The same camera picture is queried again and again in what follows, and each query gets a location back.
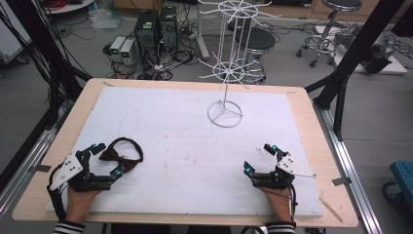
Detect aluminium rail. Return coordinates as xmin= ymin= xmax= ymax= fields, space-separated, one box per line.
xmin=313 ymin=100 xmax=385 ymax=234
xmin=0 ymin=106 xmax=71 ymax=215

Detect blue wheeled cart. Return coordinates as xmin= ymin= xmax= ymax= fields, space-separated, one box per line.
xmin=382 ymin=159 xmax=413 ymax=213

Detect dark red bow tie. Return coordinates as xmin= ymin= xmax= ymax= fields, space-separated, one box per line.
xmin=98 ymin=136 xmax=144 ymax=174

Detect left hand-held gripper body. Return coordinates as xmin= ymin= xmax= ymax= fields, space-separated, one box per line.
xmin=48 ymin=148 xmax=113 ymax=192

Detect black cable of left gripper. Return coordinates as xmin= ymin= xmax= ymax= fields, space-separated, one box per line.
xmin=46 ymin=161 xmax=68 ymax=221

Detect black padded round stool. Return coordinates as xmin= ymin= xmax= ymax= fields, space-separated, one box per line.
xmin=233 ymin=25 xmax=277 ymax=83

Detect person's left hand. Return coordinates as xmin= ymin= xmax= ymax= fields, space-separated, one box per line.
xmin=65 ymin=186 xmax=102 ymax=225

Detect black metal frame post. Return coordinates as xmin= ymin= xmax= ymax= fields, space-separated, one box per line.
xmin=304 ymin=0 xmax=407 ymax=142
xmin=0 ymin=0 xmax=94 ymax=131

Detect tangle of floor cables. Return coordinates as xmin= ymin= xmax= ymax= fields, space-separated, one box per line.
xmin=102 ymin=9 xmax=204 ymax=82

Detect white wire display rack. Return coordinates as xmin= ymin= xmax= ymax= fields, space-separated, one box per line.
xmin=197 ymin=0 xmax=282 ymax=129

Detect thin wooden stick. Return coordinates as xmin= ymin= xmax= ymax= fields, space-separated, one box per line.
xmin=318 ymin=196 xmax=344 ymax=224

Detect chrome wheeled stool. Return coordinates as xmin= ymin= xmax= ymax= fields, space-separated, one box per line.
xmin=295 ymin=0 xmax=363 ymax=68

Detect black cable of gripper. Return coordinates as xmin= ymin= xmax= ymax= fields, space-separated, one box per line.
xmin=46 ymin=161 xmax=68 ymax=221
xmin=287 ymin=182 xmax=299 ymax=223

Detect white power supply unit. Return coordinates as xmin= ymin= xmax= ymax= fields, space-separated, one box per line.
xmin=119 ymin=39 xmax=136 ymax=66
xmin=109 ymin=35 xmax=127 ymax=61

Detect person's right hand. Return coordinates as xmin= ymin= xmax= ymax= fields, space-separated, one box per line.
xmin=258 ymin=186 xmax=293 ymax=224

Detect black computer tower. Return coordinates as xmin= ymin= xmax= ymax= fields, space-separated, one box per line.
xmin=158 ymin=5 xmax=179 ymax=51
xmin=133 ymin=9 xmax=161 ymax=64

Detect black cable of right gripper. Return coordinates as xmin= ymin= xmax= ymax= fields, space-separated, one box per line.
xmin=287 ymin=182 xmax=299 ymax=223

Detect white table leg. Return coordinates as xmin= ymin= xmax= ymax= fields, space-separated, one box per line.
xmin=195 ymin=0 xmax=211 ymax=60

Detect black device on white board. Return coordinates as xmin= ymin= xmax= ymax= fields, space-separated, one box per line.
xmin=333 ymin=22 xmax=409 ymax=76

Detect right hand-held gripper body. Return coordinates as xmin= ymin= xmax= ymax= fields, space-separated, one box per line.
xmin=251 ymin=152 xmax=296 ymax=190

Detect grey tape piece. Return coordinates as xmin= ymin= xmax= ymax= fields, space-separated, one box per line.
xmin=28 ymin=163 xmax=53 ymax=174
xmin=331 ymin=175 xmax=353 ymax=187

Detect white foam mat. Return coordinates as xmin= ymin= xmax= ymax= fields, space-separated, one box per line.
xmin=46 ymin=85 xmax=324 ymax=218

